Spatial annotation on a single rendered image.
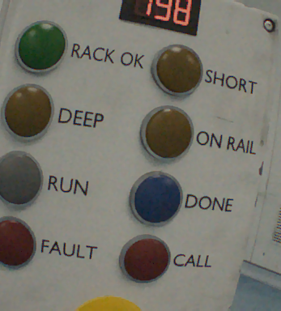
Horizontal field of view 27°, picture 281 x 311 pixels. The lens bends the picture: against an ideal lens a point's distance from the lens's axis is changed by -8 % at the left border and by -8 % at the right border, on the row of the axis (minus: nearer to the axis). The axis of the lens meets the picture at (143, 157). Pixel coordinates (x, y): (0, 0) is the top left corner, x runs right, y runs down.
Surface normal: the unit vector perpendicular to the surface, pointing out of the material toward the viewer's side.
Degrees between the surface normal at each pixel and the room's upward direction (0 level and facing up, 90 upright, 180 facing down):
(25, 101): 87
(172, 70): 91
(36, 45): 90
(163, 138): 92
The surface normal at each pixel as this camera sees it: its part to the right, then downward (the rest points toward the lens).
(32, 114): 0.39, 0.14
